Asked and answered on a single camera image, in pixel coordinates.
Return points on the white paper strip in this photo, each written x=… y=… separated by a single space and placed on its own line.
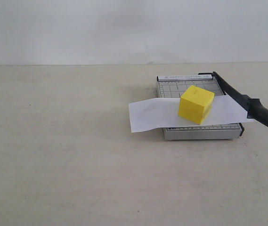
x=163 y=113

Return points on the yellow foam cube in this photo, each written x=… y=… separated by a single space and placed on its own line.
x=195 y=104

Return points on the black cutter blade arm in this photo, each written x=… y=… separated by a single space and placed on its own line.
x=253 y=106

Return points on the grey paper cutter base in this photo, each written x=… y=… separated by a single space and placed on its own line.
x=174 y=86

